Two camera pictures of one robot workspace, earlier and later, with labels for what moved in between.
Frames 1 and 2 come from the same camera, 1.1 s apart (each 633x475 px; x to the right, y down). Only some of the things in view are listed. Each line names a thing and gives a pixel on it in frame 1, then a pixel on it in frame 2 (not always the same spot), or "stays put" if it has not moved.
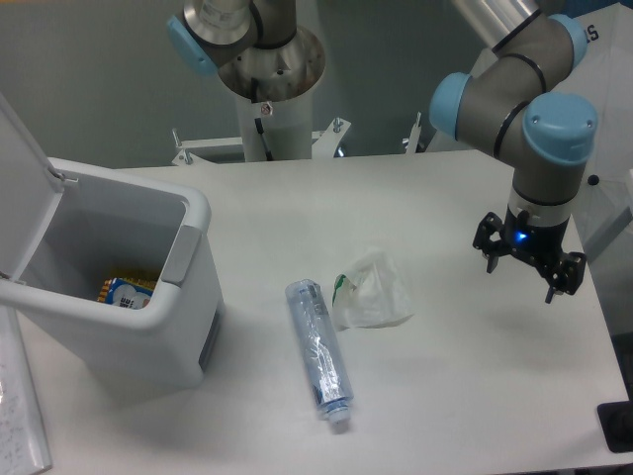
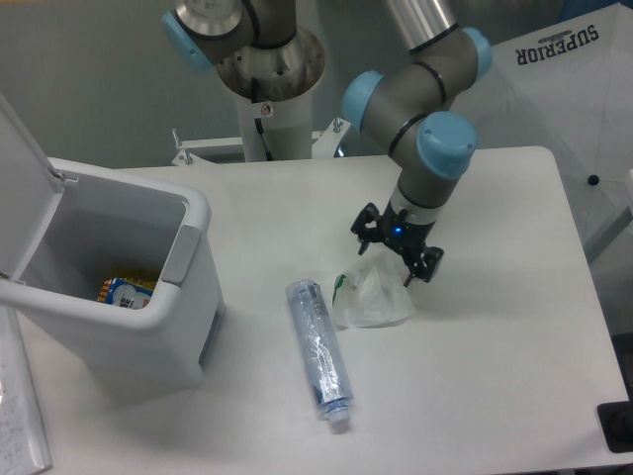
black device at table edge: x=617 y=424 stays put
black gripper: x=540 y=243 to x=406 y=237
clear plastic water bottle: x=322 y=348 stays put
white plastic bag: x=372 y=294 stays put
